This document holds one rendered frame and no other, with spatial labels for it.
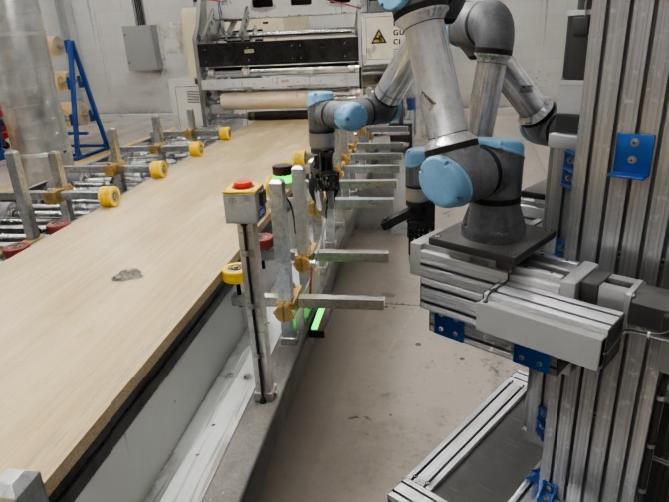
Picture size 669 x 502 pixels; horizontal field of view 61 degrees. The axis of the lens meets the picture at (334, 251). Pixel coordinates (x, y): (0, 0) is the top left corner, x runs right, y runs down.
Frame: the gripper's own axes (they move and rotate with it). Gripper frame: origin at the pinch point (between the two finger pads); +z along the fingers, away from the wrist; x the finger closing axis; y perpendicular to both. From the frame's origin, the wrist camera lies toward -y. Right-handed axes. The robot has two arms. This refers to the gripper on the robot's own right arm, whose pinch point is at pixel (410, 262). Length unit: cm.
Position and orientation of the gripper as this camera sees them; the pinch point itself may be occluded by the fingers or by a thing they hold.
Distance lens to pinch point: 177.8
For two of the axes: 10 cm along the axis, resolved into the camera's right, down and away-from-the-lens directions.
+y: 9.9, 0.1, -1.5
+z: 0.4, 9.3, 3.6
